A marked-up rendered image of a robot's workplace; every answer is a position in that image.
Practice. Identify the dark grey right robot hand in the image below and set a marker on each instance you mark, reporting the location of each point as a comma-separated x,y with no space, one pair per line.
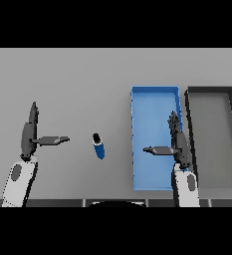
180,146

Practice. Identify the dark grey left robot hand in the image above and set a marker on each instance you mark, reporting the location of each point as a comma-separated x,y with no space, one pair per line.
28,136

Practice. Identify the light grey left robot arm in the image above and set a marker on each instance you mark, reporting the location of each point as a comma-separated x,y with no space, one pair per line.
18,182

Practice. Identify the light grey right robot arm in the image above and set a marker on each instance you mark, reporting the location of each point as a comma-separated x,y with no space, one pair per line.
186,186

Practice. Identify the blue bin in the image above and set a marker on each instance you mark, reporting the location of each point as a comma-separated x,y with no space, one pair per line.
154,139

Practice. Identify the dark grey bin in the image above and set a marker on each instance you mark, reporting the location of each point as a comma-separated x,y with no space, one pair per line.
213,139

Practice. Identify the blue pipe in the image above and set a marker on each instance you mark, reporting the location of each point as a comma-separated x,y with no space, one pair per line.
98,147

